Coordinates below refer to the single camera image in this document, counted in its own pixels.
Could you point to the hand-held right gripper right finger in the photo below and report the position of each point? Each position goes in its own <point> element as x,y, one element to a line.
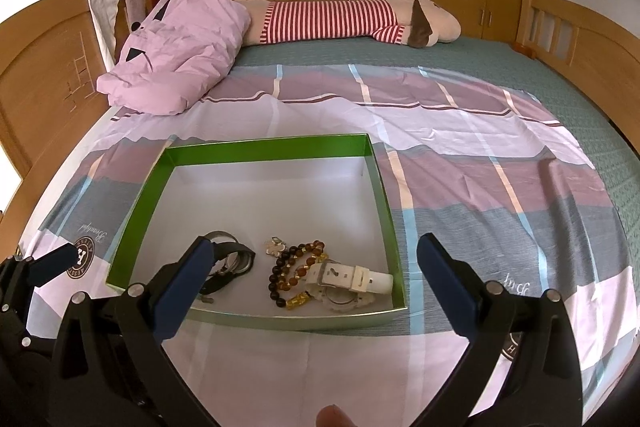
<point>445,279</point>

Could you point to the white hanging towel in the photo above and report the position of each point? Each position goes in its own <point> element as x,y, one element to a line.
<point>100,17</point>

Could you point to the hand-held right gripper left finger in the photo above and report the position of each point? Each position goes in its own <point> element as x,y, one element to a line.
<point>182,289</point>

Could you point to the wooden headboard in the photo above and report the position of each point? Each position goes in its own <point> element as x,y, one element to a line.
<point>45,82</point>

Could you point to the striped printed bedsheet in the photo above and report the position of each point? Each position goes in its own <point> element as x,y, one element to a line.
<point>450,187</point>

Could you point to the wooden slatted footboard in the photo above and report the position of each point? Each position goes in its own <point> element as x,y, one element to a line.
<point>600,37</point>

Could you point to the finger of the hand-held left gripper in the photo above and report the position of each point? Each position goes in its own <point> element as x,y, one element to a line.
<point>50,263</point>

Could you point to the pink pillow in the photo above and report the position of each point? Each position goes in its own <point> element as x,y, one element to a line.
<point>175,47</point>

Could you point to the black wrist watch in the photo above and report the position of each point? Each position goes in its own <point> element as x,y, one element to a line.
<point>235,257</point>

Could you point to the striped plush toy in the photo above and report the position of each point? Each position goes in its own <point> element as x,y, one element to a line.
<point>325,19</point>

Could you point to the person's right hand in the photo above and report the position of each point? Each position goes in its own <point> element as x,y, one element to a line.
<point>336,417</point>

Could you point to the white wrist watch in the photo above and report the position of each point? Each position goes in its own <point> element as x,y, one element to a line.
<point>370,279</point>

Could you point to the green cardboard box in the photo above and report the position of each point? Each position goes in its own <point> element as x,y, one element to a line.
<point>270,147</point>

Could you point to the green bed mat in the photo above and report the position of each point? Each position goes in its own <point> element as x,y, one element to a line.
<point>575,72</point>

